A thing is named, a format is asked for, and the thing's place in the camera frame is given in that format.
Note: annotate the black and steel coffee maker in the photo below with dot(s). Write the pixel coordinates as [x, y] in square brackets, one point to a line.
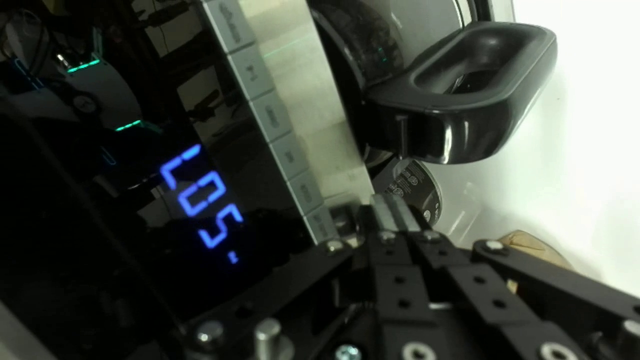
[280, 150]

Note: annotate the brown cardboard piece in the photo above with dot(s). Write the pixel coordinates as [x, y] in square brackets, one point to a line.
[537, 246]

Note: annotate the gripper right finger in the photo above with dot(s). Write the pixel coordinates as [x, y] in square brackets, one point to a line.
[480, 287]

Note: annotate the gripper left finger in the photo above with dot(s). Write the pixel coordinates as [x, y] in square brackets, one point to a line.
[395, 280]

